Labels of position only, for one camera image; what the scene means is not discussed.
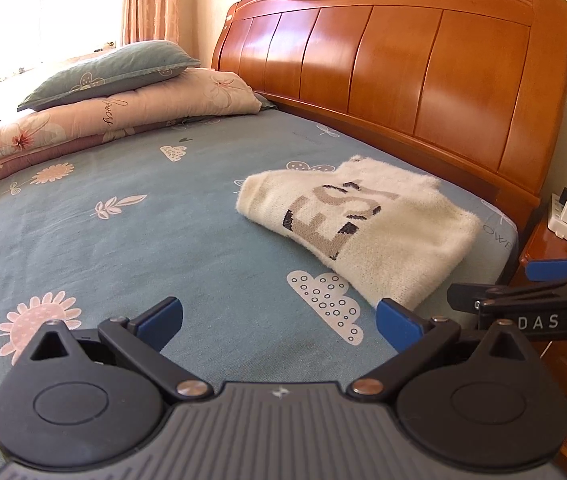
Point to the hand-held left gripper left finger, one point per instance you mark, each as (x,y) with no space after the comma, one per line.
(159,317)

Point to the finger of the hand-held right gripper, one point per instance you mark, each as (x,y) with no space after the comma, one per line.
(468,296)
(551,270)

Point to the white power strip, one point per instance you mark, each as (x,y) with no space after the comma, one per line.
(558,225)

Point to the red striped curtain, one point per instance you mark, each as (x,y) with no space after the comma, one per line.
(151,0)

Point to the green floral pillow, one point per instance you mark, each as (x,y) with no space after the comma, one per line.
(113,72)

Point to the wooden nightstand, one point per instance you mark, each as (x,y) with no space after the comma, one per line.
(538,245)

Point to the wooden headboard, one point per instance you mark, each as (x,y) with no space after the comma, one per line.
(388,70)

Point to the cream knit sweater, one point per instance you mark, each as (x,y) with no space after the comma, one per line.
(388,230)

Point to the blue floral bed sheet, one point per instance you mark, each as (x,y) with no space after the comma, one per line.
(163,260)

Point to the pink floral folded quilt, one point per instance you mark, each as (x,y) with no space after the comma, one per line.
(113,115)

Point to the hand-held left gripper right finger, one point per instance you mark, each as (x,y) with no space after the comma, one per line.
(397,325)

